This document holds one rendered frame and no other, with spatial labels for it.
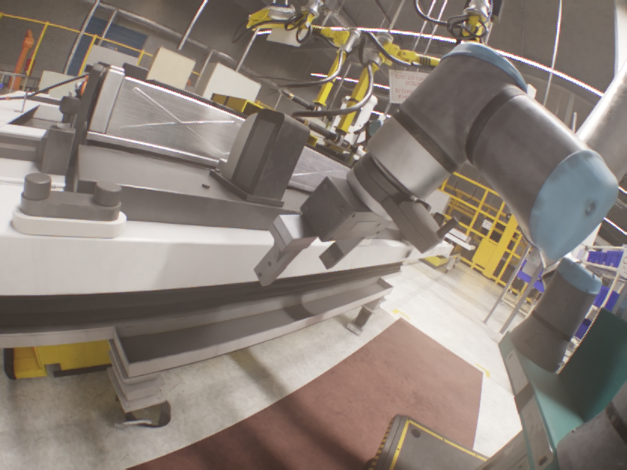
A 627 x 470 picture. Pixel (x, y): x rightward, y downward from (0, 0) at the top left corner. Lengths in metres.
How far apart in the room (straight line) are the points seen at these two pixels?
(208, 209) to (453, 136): 0.29
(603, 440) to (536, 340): 0.42
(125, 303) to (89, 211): 0.50
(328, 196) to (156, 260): 0.19
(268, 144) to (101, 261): 0.26
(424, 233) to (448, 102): 0.13
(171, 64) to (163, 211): 5.20
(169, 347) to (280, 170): 0.59
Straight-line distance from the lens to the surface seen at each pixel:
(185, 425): 1.10
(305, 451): 1.18
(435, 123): 0.26
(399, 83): 1.79
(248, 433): 1.14
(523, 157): 0.22
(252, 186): 0.40
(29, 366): 1.16
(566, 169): 0.21
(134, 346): 0.80
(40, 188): 0.26
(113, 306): 0.74
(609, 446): 0.44
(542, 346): 0.77
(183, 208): 0.34
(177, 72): 5.52
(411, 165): 0.26
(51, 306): 0.72
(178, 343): 0.83
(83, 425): 1.09
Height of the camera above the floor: 0.96
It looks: 14 degrees down
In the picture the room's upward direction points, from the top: 24 degrees clockwise
